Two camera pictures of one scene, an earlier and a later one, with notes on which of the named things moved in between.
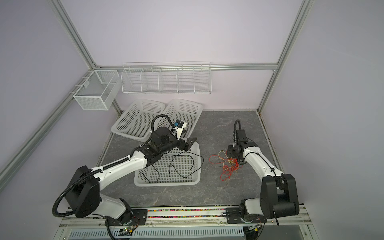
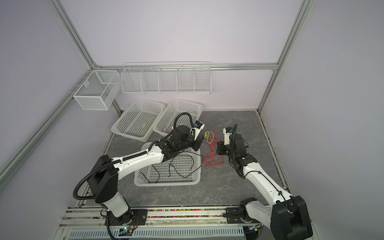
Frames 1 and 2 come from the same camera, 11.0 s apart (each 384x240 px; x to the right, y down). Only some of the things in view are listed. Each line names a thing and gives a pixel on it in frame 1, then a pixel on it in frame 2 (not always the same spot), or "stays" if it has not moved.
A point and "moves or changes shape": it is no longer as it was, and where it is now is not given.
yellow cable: x=223 y=161 moves or changes shape
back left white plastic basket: x=136 y=123 stays
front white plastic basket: x=174 y=168 stays
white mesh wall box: x=100 y=91 stays
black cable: x=176 y=171 stays
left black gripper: x=182 y=146 → x=198 y=142
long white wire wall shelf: x=191 y=77 stays
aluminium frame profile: x=65 y=25 stays
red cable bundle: x=231 y=164 → x=209 y=158
